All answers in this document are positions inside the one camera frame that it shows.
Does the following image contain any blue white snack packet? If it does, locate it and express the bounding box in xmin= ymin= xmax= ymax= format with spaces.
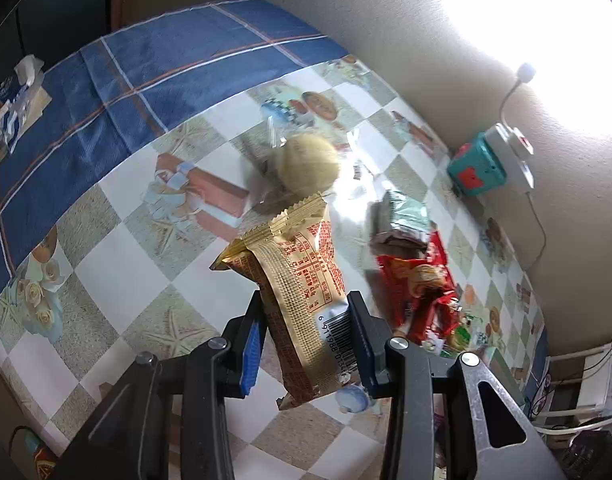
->
xmin=0 ymin=55 xmax=51 ymax=171

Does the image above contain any teal toy box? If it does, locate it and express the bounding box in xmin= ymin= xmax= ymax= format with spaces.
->
xmin=446 ymin=132 xmax=508 ymax=198

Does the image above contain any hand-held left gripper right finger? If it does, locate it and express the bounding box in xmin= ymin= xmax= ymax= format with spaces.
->
xmin=346 ymin=290 xmax=569 ymax=480

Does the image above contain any white metal rack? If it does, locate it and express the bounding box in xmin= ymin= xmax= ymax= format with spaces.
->
xmin=536 ymin=330 xmax=612 ymax=441

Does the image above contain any silver green snack packet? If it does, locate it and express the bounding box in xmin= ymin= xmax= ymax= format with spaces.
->
xmin=368 ymin=191 xmax=431 ymax=253

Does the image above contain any white power strip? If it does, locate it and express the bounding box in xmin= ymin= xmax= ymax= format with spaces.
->
xmin=485 ymin=124 xmax=536 ymax=193

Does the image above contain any red floral cloth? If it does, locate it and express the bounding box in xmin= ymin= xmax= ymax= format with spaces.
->
xmin=28 ymin=435 xmax=61 ymax=480

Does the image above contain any teal cardboard box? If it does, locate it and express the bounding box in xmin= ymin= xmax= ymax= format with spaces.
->
xmin=486 ymin=347 xmax=529 ymax=406

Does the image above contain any round pastry in clear wrapper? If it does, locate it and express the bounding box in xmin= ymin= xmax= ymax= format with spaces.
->
xmin=258 ymin=110 xmax=371 ymax=211

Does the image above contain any tan snack packet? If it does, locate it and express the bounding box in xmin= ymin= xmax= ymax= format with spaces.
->
xmin=208 ymin=192 xmax=359 ymax=411

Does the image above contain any black appliance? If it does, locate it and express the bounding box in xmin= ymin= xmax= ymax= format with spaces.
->
xmin=0 ymin=0 xmax=114 ymax=81

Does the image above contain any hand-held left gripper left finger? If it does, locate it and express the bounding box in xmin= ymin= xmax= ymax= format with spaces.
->
xmin=50 ymin=290 xmax=269 ymax=480

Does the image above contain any large red snack packet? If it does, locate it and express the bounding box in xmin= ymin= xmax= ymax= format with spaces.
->
xmin=376 ymin=255 xmax=462 ymax=343

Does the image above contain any white plug-in lamp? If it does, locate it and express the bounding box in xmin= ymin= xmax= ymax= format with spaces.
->
xmin=498 ymin=62 xmax=537 ymax=128

